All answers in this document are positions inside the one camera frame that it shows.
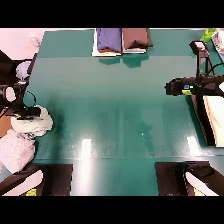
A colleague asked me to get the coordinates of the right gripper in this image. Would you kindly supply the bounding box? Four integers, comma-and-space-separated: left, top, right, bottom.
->
164, 77, 195, 97

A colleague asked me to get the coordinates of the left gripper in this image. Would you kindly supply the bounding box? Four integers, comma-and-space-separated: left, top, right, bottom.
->
14, 105, 43, 121

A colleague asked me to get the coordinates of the pink garment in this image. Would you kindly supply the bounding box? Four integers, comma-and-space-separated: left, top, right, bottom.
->
0, 128, 37, 175

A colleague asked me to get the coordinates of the cream folded garment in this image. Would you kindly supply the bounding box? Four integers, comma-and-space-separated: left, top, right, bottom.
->
203, 95, 224, 148

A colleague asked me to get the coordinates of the green object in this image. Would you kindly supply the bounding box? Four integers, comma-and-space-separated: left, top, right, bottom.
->
200, 28, 218, 43

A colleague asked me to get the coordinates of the brown garment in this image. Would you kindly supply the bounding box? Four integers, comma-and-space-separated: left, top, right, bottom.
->
121, 28, 150, 51

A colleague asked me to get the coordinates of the purple garment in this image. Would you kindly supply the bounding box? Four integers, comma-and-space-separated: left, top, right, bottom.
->
96, 28, 123, 54

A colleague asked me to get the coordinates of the black cable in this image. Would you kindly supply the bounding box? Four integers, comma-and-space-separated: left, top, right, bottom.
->
23, 90, 37, 108
206, 61, 224, 77

